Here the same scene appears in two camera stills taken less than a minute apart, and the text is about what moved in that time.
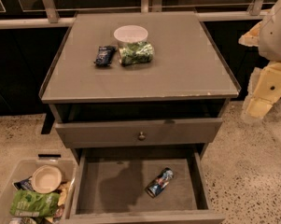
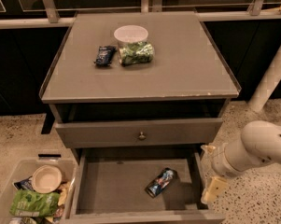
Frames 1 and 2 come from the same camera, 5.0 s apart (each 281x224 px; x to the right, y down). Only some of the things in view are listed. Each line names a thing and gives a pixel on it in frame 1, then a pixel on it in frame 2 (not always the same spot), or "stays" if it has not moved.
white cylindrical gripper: (276, 36) -> (219, 161)
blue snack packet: (160, 183) stays
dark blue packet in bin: (24, 185) stays
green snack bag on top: (134, 53) stays
